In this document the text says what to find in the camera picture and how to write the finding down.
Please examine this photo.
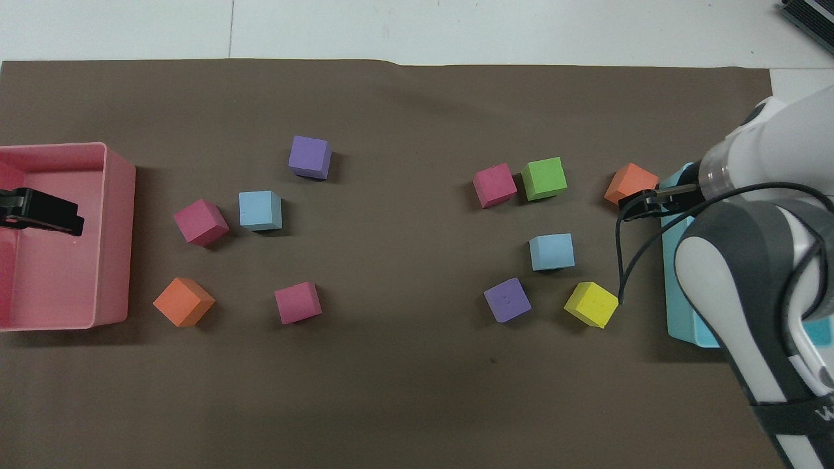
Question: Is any magenta foam block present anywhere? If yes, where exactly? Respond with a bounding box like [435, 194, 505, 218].
[472, 163, 518, 209]
[173, 199, 230, 248]
[274, 281, 323, 325]

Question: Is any purple foam block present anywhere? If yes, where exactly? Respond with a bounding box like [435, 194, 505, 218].
[483, 277, 532, 324]
[288, 135, 333, 180]

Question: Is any light blue foam block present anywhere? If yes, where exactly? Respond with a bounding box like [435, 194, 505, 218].
[528, 233, 576, 272]
[238, 190, 283, 232]

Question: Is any green foam block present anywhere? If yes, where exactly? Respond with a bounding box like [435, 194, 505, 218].
[521, 157, 568, 201]

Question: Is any yellow foam block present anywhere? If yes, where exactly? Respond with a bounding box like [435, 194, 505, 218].
[564, 281, 619, 329]

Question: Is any orange foam block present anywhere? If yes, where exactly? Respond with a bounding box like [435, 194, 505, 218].
[152, 277, 216, 328]
[603, 163, 660, 206]

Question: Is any light blue plastic bin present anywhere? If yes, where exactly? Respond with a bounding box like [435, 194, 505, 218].
[661, 162, 834, 349]

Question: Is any pink plastic bin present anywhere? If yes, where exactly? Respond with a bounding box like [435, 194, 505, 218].
[0, 142, 137, 332]

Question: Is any grey ribbed device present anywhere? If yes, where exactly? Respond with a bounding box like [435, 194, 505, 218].
[781, 0, 834, 38]

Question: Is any black cable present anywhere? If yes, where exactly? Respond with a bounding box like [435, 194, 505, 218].
[615, 181, 834, 320]

